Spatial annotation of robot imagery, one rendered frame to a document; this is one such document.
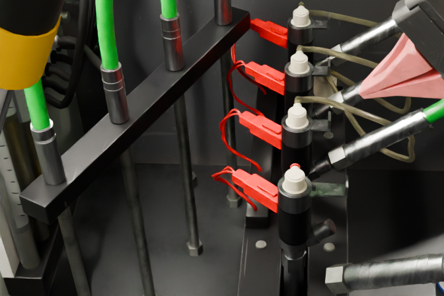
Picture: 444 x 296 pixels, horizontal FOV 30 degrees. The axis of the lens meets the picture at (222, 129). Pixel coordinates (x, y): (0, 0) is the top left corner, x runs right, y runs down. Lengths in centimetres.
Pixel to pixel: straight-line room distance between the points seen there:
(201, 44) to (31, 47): 64
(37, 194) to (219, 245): 35
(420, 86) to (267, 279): 28
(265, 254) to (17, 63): 60
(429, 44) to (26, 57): 37
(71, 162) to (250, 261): 19
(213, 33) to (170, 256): 29
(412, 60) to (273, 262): 30
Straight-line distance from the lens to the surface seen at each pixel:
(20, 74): 21
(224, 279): 96
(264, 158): 85
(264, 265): 78
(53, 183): 70
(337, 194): 68
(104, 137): 74
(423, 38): 54
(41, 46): 20
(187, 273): 97
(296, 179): 66
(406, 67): 56
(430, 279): 56
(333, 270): 60
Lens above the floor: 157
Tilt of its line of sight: 41 degrees down
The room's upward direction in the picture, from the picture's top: 4 degrees counter-clockwise
